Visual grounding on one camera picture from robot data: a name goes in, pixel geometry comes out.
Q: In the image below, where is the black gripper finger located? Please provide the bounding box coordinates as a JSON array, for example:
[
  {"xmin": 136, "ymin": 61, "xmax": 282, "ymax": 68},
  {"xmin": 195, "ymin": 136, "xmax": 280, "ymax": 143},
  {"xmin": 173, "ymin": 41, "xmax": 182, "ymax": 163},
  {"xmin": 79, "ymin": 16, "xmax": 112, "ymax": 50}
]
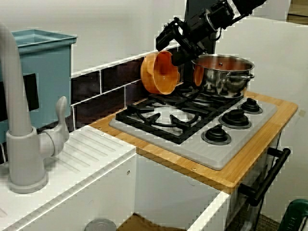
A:
[
  {"xmin": 171, "ymin": 36, "xmax": 205, "ymax": 66},
  {"xmin": 155, "ymin": 17, "xmax": 183, "ymax": 51}
]

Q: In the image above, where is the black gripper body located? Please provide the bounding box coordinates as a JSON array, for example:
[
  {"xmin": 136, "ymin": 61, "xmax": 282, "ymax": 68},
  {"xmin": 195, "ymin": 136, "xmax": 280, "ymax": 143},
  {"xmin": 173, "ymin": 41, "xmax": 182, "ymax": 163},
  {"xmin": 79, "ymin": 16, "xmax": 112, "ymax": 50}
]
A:
[{"xmin": 179, "ymin": 7, "xmax": 217, "ymax": 51}]

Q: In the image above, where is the stainless steel pot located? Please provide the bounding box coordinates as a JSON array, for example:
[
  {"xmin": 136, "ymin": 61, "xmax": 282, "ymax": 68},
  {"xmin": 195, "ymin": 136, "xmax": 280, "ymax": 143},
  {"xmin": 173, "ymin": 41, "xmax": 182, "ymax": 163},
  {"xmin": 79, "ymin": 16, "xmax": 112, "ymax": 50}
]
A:
[{"xmin": 191, "ymin": 53, "xmax": 256, "ymax": 99}]

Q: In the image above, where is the black stove knob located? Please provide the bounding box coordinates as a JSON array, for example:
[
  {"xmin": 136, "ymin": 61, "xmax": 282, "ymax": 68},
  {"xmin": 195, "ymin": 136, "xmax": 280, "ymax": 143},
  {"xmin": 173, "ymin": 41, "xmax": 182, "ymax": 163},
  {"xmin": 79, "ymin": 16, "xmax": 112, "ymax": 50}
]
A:
[
  {"xmin": 218, "ymin": 108, "xmax": 253, "ymax": 129},
  {"xmin": 238, "ymin": 97, "xmax": 263, "ymax": 115},
  {"xmin": 201, "ymin": 125, "xmax": 232, "ymax": 145}
]

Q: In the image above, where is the grey stove plate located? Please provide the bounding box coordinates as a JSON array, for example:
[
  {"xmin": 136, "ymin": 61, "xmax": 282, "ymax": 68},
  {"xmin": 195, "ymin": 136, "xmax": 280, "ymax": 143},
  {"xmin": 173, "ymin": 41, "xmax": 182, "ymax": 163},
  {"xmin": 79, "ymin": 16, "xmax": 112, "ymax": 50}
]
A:
[{"xmin": 109, "ymin": 95, "xmax": 279, "ymax": 171}]

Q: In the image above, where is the dark upright panel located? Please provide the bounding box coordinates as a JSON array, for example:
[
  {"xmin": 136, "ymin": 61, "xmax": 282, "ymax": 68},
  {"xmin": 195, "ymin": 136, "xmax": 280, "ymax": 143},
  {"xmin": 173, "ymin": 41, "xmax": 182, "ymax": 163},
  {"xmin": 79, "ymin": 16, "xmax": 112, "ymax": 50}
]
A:
[{"xmin": 181, "ymin": 0, "xmax": 221, "ymax": 84}]

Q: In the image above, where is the orange plastic bowl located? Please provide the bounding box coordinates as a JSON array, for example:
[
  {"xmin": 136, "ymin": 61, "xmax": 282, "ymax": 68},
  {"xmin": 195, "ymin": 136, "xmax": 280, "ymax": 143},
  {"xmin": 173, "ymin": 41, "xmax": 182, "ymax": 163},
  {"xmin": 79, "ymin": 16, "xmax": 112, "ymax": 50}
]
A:
[{"xmin": 141, "ymin": 50, "xmax": 181, "ymax": 95}]

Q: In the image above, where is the dark tile backsplash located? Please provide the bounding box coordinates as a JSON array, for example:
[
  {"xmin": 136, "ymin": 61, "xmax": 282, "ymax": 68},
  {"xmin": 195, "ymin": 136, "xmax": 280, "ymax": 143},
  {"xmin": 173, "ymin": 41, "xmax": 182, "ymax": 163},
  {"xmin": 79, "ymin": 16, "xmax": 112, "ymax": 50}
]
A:
[{"xmin": 0, "ymin": 42, "xmax": 187, "ymax": 166}]

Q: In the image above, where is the black burner grate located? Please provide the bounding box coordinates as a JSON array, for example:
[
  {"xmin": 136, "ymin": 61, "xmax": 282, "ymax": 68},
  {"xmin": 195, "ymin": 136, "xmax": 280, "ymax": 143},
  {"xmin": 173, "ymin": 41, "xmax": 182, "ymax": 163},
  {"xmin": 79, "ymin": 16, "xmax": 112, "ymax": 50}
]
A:
[{"xmin": 115, "ymin": 81, "xmax": 246, "ymax": 145}]

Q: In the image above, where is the teal plastic bin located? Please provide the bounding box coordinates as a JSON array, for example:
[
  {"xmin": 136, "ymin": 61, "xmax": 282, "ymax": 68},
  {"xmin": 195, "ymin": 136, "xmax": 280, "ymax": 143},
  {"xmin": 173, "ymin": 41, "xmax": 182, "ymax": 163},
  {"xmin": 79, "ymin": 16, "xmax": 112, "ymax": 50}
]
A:
[{"xmin": 0, "ymin": 29, "xmax": 79, "ymax": 145}]

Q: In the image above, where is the white toy kitchen cabinet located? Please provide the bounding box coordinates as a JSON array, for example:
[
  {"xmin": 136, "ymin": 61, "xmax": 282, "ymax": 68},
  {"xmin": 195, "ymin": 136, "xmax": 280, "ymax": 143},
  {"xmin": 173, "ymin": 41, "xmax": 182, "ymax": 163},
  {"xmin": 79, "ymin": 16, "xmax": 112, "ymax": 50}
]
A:
[{"xmin": 226, "ymin": 131, "xmax": 286, "ymax": 231}]

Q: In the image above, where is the wooden countertop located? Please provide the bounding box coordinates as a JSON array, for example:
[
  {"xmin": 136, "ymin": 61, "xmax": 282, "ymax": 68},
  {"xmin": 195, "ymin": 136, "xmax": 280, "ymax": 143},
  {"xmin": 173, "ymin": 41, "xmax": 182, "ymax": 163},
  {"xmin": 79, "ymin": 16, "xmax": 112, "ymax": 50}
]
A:
[{"xmin": 90, "ymin": 91, "xmax": 299, "ymax": 194}]

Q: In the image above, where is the white toy sink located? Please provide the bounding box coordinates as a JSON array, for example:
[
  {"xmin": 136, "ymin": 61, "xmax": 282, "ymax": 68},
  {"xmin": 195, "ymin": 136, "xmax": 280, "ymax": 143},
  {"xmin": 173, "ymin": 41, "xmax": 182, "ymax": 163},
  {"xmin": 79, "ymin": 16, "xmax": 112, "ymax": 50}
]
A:
[{"xmin": 0, "ymin": 125, "xmax": 231, "ymax": 231}]

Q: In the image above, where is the grey toy faucet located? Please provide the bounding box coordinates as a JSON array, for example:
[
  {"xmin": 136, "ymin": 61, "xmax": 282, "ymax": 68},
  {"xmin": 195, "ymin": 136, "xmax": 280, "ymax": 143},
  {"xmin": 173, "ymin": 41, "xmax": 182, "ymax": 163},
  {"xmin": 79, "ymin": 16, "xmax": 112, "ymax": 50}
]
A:
[{"xmin": 0, "ymin": 21, "xmax": 70, "ymax": 194}]

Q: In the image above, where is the dark round lid yellow knob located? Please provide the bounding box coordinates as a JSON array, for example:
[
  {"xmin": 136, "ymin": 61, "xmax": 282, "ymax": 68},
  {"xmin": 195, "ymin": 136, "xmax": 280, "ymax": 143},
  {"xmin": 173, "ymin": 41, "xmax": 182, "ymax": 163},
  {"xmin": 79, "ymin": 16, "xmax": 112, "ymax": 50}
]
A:
[{"xmin": 84, "ymin": 218, "xmax": 117, "ymax": 231}]

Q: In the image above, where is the black oven door handle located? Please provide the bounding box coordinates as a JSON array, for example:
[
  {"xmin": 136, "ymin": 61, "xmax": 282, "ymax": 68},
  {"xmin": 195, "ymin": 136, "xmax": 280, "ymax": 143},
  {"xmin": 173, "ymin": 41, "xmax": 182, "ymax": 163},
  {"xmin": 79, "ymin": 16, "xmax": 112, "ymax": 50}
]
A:
[{"xmin": 239, "ymin": 147, "xmax": 292, "ymax": 207}]

